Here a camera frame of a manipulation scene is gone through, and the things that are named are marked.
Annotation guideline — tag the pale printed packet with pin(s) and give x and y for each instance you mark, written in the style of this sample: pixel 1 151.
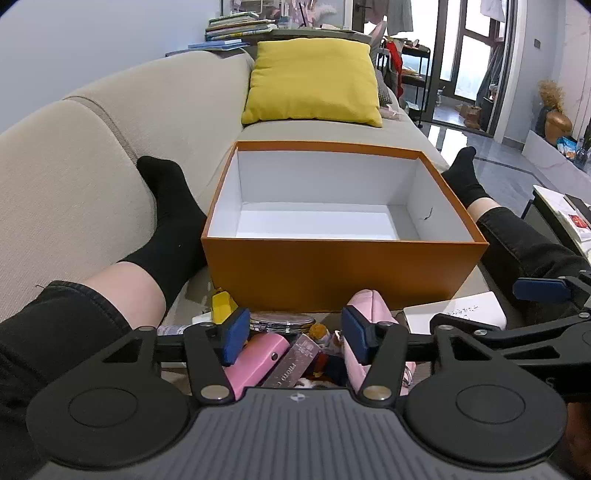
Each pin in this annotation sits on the pale printed packet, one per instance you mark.
pixel 173 330

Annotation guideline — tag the dried plant bunch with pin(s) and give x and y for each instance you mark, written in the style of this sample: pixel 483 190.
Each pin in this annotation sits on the dried plant bunch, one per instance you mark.
pixel 551 94

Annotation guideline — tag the blue snack packet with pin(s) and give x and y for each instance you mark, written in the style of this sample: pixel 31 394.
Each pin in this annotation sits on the blue snack packet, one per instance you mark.
pixel 567 147

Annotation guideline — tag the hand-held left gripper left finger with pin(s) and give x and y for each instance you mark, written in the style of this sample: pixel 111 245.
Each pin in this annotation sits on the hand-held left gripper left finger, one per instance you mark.
pixel 233 334

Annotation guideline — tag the glittery mauve card box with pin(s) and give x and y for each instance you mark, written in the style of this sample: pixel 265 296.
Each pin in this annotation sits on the glittery mauve card box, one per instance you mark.
pixel 295 360

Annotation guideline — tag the stack of books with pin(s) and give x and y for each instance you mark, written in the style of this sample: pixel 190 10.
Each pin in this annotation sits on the stack of books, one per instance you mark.
pixel 238 27

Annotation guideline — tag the pink snap card holder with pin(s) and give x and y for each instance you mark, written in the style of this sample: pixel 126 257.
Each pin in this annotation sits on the pink snap card holder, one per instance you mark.
pixel 263 360

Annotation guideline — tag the gold vase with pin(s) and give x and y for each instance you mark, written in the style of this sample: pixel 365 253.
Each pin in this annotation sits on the gold vase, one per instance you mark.
pixel 558 125

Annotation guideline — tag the black metal rack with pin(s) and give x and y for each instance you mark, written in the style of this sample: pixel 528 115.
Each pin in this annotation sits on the black metal rack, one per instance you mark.
pixel 413 64

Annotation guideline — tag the glass door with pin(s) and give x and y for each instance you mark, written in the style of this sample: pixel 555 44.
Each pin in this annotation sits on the glass door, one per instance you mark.
pixel 475 60

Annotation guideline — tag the person's right leg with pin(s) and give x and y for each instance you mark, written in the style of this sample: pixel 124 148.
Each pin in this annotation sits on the person's right leg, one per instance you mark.
pixel 531 249

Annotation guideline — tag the white stone ledge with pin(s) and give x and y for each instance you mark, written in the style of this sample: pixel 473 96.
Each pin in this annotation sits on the white stone ledge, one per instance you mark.
pixel 545 147

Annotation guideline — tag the brown boots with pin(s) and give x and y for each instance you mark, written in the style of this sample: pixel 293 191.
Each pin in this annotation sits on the brown boots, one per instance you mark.
pixel 472 117

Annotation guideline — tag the blue book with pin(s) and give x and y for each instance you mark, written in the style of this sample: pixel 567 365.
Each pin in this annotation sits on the blue book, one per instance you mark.
pixel 214 45

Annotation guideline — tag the yellow pillow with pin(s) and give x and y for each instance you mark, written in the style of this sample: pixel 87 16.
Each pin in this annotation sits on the yellow pillow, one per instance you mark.
pixel 314 83

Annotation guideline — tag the person's leg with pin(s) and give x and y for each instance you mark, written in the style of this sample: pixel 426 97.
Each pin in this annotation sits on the person's leg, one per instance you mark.
pixel 171 221
pixel 531 249

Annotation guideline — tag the red cloth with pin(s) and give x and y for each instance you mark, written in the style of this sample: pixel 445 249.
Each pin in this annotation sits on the red cloth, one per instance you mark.
pixel 391 57

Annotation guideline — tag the coffee table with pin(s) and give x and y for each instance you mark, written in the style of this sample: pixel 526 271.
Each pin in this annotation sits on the coffee table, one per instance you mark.
pixel 554 207

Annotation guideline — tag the person's left leg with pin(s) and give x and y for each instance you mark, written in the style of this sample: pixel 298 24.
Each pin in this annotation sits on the person's left leg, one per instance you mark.
pixel 171 221

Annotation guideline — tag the dark console table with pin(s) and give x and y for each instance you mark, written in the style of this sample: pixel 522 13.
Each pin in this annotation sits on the dark console table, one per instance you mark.
pixel 318 31

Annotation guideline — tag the orange cardboard box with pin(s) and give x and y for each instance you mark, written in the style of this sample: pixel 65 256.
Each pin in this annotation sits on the orange cardboard box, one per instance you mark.
pixel 323 272

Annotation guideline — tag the houndstooth cushion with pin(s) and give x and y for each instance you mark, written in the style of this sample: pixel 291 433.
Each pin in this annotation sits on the houndstooth cushion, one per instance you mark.
pixel 383 87

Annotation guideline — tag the small pink cloth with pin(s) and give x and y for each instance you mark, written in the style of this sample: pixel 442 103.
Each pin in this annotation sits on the small pink cloth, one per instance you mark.
pixel 390 112

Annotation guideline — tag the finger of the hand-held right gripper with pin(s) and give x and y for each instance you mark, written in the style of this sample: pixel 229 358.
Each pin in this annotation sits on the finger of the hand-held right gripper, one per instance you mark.
pixel 531 341
pixel 540 290

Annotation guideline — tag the round silver compact mirror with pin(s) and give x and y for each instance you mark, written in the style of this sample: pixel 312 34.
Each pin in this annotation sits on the round silver compact mirror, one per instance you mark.
pixel 281 321

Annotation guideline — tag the grey hanging garment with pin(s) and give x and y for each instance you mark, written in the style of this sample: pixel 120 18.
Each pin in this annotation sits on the grey hanging garment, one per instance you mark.
pixel 400 14

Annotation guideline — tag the small yellow plastic object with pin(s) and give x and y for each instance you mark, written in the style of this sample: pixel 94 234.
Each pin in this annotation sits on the small yellow plastic object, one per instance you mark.
pixel 221 307

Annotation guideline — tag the pink zip pouch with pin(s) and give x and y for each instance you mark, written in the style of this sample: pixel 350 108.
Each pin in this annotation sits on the pink zip pouch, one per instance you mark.
pixel 374 307

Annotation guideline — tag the beige fabric sofa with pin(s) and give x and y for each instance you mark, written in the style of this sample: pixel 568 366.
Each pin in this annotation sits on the beige fabric sofa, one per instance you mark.
pixel 92 161

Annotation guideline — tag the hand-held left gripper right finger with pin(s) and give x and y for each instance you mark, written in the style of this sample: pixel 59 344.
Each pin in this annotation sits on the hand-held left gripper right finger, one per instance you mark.
pixel 355 334

